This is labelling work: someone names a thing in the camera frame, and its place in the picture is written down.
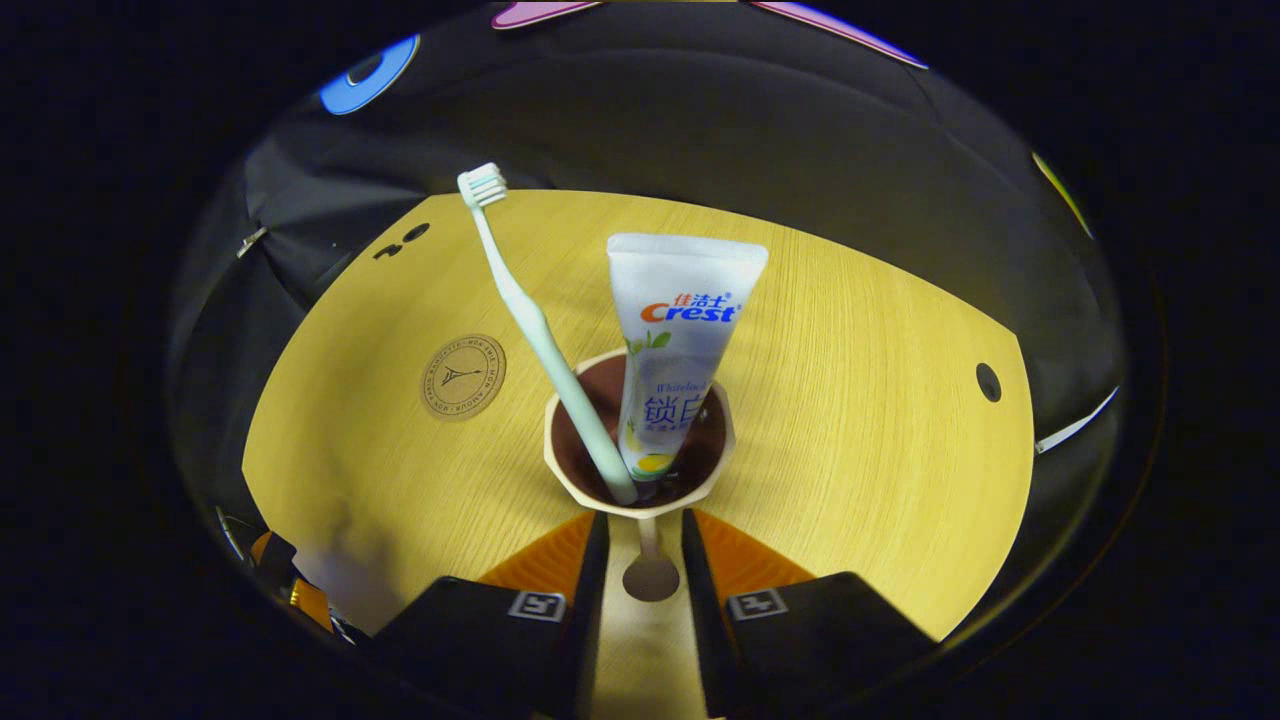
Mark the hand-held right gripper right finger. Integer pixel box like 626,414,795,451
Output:
680,507,943,720

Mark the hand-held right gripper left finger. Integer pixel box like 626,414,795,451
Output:
368,510,611,720

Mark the beige cup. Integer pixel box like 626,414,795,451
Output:
543,347,738,604

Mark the round brown coaster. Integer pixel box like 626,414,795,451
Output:
420,334,507,421

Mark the white toothpaste tube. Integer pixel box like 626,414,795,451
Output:
606,233,770,483

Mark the mint green toothbrush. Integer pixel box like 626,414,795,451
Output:
457,163,641,506

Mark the white bar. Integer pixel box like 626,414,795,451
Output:
1035,388,1119,454

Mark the black backdrop cloth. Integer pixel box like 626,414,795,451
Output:
165,0,1131,641

